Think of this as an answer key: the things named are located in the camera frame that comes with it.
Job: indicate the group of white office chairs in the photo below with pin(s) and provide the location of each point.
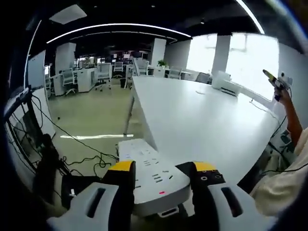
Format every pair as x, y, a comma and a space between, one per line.
104, 71

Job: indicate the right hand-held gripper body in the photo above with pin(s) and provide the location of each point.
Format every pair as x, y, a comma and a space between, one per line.
282, 83

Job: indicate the square ceiling panel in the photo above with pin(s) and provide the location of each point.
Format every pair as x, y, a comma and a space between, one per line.
68, 14

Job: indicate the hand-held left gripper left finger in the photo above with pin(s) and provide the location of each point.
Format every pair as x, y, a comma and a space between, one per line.
79, 209

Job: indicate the white table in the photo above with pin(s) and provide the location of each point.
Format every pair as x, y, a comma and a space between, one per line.
192, 120

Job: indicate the white whiteboard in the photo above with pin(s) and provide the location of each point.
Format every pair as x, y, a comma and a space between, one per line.
36, 69

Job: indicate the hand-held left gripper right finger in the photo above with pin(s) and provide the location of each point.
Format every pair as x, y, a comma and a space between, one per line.
243, 211

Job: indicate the green potted plant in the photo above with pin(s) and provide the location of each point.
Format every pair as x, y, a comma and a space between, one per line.
162, 63

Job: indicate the black floor box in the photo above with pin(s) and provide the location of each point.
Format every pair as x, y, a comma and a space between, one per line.
81, 186

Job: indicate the dark waste bin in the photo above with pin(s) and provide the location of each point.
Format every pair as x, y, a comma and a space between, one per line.
123, 83

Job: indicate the person's cream shirt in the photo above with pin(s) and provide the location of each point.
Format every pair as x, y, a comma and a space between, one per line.
284, 187

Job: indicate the black monitor on stand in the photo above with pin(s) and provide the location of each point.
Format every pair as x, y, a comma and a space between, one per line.
47, 144

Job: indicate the white desktop printer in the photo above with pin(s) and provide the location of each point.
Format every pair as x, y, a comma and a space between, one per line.
226, 83

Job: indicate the white power strip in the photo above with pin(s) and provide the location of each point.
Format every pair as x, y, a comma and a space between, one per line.
156, 175

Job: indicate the long ceiling light strip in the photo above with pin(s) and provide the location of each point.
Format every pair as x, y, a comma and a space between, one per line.
252, 16
115, 24

